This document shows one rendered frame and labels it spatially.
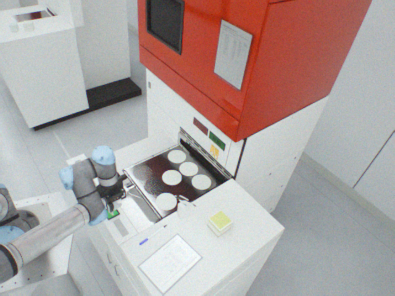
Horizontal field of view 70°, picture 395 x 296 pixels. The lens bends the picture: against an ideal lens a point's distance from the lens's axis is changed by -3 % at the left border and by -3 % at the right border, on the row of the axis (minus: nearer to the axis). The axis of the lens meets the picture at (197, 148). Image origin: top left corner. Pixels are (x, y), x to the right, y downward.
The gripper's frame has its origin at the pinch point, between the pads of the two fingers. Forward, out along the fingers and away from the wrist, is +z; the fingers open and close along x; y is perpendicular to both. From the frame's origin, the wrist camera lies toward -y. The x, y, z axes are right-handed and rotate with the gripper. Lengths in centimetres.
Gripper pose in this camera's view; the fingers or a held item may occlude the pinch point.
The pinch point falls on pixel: (108, 211)
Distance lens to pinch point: 132.1
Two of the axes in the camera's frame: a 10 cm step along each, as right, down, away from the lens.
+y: 7.8, -3.8, 5.0
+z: -1.0, 7.1, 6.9
